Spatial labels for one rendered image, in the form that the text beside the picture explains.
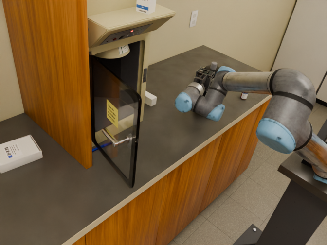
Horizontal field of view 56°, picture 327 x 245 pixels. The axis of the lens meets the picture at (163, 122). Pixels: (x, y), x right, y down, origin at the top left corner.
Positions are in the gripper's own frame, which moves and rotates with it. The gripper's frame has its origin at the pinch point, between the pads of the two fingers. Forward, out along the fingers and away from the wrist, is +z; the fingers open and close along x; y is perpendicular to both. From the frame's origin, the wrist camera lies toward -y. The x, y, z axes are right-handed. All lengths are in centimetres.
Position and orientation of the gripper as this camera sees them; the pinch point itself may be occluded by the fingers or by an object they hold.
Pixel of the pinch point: (210, 75)
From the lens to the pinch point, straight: 153.4
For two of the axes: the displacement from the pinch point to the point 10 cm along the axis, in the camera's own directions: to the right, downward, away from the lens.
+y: 1.1, -7.8, -6.1
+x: -8.8, -3.6, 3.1
